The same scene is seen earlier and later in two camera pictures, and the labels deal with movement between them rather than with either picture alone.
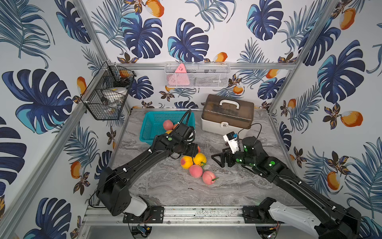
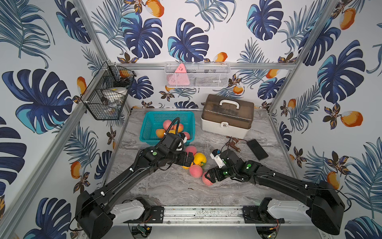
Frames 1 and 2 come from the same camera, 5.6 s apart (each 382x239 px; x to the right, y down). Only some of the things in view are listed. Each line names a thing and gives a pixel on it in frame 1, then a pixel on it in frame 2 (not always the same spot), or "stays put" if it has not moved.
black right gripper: (228, 155) to (216, 171)
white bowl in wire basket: (115, 94) stays put
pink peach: (208, 177) stays put
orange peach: (195, 171) stays put
